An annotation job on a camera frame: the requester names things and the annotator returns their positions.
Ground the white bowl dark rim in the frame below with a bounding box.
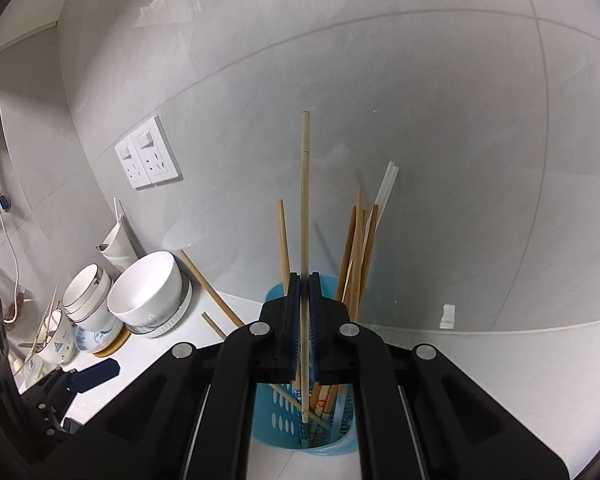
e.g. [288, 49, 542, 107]
[61, 263, 112, 313]
[66, 290, 118, 333]

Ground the wooden chopstick grey end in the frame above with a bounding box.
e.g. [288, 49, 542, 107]
[181, 249, 245, 327]

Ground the blue patterned bowl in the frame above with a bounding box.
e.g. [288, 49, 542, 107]
[74, 322, 126, 353]

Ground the white printed mug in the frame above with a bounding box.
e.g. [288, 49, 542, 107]
[32, 310, 78, 366]

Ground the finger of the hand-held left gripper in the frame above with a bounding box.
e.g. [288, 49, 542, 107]
[72, 358, 120, 394]
[22, 367, 79, 414]

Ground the white cable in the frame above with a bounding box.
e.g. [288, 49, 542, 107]
[0, 110, 25, 323]

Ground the white plastic chopstick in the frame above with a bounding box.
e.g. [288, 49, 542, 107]
[345, 160, 400, 291]

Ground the large white bowl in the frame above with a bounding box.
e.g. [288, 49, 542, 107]
[106, 251, 183, 327]

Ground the wooden chopstick blue patterned end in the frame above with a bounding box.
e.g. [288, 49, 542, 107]
[278, 199, 313, 450]

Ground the blue plastic utensil holder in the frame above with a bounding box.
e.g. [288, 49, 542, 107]
[250, 280, 363, 457]

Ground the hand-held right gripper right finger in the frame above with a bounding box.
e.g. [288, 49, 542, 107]
[309, 272, 569, 480]

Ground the dark brown wooden chopstick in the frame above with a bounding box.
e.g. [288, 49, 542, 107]
[334, 205, 357, 303]

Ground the white wall socket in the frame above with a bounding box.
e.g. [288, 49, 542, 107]
[114, 135, 148, 191]
[131, 115, 183, 186]

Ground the wooden coaster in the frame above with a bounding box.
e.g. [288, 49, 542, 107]
[92, 330, 132, 359]

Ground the white ribbed dish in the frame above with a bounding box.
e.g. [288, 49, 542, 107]
[125, 270, 193, 339]

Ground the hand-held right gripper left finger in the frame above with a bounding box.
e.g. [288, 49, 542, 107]
[45, 272, 302, 480]

